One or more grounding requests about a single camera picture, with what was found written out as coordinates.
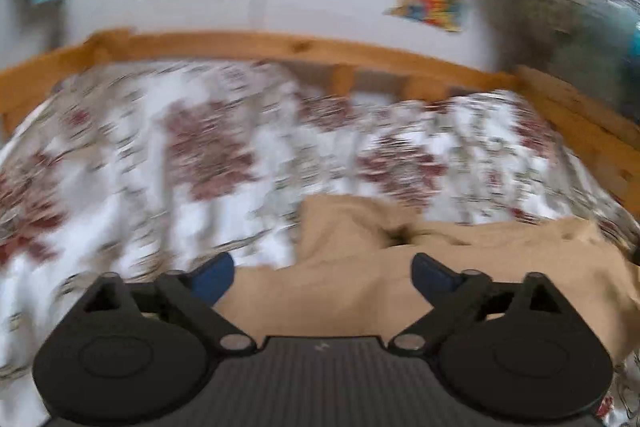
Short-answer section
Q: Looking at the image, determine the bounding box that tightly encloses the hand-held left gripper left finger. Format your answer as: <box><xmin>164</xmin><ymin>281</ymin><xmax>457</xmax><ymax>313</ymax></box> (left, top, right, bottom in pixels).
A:
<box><xmin>82</xmin><ymin>253</ymin><xmax>257</xmax><ymax>353</ymax></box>

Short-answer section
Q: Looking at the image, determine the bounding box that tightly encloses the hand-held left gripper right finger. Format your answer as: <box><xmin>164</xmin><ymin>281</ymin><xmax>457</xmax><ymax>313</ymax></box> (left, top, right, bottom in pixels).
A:
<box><xmin>390</xmin><ymin>253</ymin><xmax>571</xmax><ymax>353</ymax></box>

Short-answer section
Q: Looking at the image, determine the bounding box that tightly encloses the tan hooded jacket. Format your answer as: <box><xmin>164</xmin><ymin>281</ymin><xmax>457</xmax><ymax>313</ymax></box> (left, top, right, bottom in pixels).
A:
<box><xmin>214</xmin><ymin>194</ymin><xmax>640</xmax><ymax>368</ymax></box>

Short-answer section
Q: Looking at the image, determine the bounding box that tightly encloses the floral satin bedsheet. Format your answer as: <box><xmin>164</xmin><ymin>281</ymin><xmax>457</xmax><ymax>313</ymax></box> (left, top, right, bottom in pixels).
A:
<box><xmin>0</xmin><ymin>59</ymin><xmax>640</xmax><ymax>427</ymax></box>

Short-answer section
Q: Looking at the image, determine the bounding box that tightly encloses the wooden bed frame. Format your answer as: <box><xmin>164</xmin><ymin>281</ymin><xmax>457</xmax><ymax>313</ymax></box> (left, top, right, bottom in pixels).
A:
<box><xmin>0</xmin><ymin>28</ymin><xmax>640</xmax><ymax>220</ymax></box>

